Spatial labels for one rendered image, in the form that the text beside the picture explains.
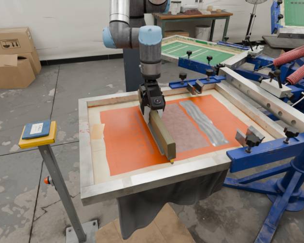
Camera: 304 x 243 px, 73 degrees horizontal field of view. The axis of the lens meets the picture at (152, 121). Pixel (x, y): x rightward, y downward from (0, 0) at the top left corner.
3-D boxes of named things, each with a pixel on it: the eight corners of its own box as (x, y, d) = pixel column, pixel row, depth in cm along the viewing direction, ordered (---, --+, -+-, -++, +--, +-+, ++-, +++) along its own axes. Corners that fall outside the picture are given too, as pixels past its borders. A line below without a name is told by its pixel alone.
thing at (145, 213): (126, 241, 91) (117, 180, 66) (125, 233, 94) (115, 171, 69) (217, 212, 102) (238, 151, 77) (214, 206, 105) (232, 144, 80)
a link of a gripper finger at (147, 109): (145, 118, 89) (147, 99, 84) (148, 125, 84) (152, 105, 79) (138, 118, 88) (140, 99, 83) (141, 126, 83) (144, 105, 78)
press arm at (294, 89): (269, 104, 97) (273, 95, 94) (260, 98, 102) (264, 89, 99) (298, 99, 101) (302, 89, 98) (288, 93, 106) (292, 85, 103)
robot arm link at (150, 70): (164, 62, 70) (141, 65, 68) (164, 75, 73) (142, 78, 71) (157, 57, 76) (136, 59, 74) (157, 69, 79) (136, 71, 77)
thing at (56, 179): (65, 261, 131) (0, 154, 75) (66, 228, 148) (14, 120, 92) (100, 250, 136) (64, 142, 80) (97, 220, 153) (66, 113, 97)
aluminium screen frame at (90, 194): (83, 206, 59) (80, 198, 56) (79, 105, 104) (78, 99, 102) (299, 150, 77) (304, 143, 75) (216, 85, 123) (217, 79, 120)
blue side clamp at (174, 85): (171, 97, 113) (172, 86, 109) (168, 93, 117) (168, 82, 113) (219, 90, 120) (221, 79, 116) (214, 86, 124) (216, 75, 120)
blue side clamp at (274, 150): (230, 173, 70) (235, 159, 66) (222, 163, 74) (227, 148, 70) (299, 155, 77) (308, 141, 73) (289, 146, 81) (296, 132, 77)
